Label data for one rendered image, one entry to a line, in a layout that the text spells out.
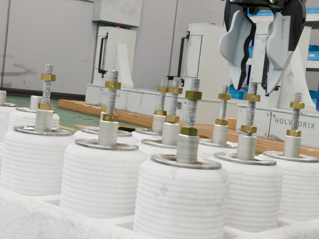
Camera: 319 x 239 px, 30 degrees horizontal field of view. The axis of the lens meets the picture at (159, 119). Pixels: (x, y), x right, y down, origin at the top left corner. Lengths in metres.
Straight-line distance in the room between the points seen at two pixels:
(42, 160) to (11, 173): 0.04
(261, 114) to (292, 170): 2.86
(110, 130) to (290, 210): 0.26
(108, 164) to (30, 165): 0.13
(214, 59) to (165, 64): 4.13
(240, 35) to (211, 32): 3.58
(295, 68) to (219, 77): 0.79
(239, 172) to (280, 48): 0.15
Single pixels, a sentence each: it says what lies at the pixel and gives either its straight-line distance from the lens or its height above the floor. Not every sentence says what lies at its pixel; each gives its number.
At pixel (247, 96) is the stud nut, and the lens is 0.71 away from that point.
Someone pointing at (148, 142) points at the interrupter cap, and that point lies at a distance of 0.77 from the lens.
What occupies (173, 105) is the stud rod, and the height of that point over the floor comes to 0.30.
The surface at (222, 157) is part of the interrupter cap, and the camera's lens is 0.70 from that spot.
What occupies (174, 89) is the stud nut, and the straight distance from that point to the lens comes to 0.78.
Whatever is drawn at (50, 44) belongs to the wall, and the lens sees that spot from 7.58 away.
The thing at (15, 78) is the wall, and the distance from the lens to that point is 7.42.
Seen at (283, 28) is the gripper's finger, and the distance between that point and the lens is 0.71.
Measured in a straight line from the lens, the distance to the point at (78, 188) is 0.67.
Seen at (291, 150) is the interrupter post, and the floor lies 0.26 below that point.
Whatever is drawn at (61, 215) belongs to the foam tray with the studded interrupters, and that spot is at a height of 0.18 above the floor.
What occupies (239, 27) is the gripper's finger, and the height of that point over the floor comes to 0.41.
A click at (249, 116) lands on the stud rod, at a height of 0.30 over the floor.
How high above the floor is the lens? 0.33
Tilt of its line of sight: 3 degrees down
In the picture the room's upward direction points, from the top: 6 degrees clockwise
